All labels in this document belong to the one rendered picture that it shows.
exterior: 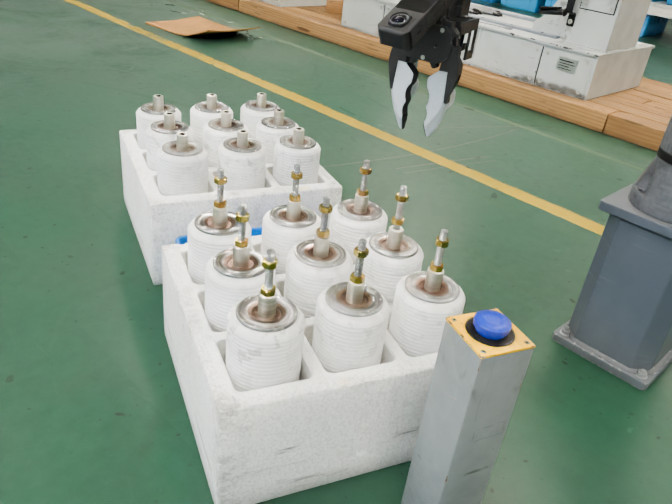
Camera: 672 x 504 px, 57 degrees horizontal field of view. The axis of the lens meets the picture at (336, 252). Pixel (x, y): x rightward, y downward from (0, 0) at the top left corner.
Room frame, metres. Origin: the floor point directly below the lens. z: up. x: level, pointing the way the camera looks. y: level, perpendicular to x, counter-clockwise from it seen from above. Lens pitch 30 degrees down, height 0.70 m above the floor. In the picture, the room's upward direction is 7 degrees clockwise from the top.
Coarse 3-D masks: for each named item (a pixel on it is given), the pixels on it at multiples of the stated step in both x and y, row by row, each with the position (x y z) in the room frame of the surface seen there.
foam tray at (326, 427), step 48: (192, 288) 0.75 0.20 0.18; (192, 336) 0.64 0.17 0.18; (192, 384) 0.64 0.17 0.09; (288, 384) 0.57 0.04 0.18; (336, 384) 0.58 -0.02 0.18; (384, 384) 0.60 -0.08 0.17; (240, 432) 0.52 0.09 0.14; (288, 432) 0.55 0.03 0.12; (336, 432) 0.58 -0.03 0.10; (384, 432) 0.61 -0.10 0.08; (240, 480) 0.52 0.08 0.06; (288, 480) 0.55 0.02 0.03; (336, 480) 0.58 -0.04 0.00
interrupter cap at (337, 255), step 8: (312, 240) 0.80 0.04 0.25; (296, 248) 0.77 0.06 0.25; (304, 248) 0.78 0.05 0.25; (312, 248) 0.78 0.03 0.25; (336, 248) 0.79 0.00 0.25; (296, 256) 0.75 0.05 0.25; (304, 256) 0.75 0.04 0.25; (312, 256) 0.76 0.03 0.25; (328, 256) 0.77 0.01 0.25; (336, 256) 0.77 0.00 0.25; (344, 256) 0.77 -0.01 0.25; (312, 264) 0.73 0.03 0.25; (320, 264) 0.74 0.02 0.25; (328, 264) 0.74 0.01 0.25; (336, 264) 0.74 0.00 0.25
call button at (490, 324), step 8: (480, 312) 0.56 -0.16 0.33; (488, 312) 0.56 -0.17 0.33; (496, 312) 0.56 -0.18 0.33; (480, 320) 0.54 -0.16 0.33; (488, 320) 0.54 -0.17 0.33; (496, 320) 0.54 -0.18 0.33; (504, 320) 0.55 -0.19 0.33; (480, 328) 0.53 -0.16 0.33; (488, 328) 0.53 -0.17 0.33; (496, 328) 0.53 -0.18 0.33; (504, 328) 0.53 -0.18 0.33; (488, 336) 0.53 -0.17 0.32; (496, 336) 0.52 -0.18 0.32; (504, 336) 0.53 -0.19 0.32
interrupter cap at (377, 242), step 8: (384, 232) 0.85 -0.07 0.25; (376, 240) 0.83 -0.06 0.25; (384, 240) 0.83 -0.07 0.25; (408, 240) 0.84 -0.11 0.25; (376, 248) 0.80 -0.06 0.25; (384, 248) 0.81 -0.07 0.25; (400, 248) 0.82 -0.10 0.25; (408, 248) 0.82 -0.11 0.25; (416, 248) 0.82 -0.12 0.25; (392, 256) 0.79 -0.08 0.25; (400, 256) 0.79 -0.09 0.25; (408, 256) 0.79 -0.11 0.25
